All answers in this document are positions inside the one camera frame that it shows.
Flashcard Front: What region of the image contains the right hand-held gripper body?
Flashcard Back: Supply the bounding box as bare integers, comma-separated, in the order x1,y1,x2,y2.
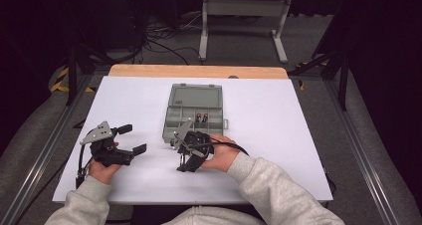
172,117,214,161

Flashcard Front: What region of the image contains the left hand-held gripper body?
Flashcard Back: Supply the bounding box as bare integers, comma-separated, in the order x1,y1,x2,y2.
79,120,135,168

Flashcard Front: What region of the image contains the grey compartment storage box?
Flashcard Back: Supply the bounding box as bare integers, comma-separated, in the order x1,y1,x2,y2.
161,83,230,145

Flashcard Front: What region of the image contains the person's left hand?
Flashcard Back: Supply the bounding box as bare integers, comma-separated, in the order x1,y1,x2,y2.
88,159,122,186

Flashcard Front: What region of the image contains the person's right hand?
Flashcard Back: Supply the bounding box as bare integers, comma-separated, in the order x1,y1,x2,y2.
200,133,241,173

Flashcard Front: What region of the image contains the white table board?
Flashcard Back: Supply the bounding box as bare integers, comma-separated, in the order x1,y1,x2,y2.
52,75,334,205

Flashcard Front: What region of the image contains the person's grey hoodie torso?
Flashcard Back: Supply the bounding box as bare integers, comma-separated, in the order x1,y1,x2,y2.
162,205,268,225

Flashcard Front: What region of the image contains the black tripod stand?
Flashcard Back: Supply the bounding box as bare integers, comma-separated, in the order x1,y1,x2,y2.
64,0,110,107
288,2,349,112

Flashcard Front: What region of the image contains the yellow black floor tape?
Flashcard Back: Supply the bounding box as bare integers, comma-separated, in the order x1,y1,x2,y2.
49,67,96,94
297,61,327,92

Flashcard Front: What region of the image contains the white metal stand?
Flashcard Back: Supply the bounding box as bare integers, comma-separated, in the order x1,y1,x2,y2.
198,0,294,64

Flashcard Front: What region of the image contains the left hand-held gripper black cable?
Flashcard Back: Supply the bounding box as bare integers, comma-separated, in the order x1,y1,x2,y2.
77,143,94,188

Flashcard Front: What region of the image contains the hand-held gripper black cable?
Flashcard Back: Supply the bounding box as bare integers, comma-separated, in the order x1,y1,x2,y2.
188,139,250,156
77,143,94,188

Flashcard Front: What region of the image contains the right hand-held gripper black cable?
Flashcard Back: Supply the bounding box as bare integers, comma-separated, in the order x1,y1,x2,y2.
188,139,250,156

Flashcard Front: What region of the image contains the aluminium floor rail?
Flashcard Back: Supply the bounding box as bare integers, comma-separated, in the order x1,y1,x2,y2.
0,74,94,225
322,80,402,225

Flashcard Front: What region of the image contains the black floor cable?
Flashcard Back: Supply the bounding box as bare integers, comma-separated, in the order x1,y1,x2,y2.
145,39,190,66

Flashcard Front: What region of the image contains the bundle of floor cables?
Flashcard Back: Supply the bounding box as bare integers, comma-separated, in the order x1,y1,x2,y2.
143,10,203,40

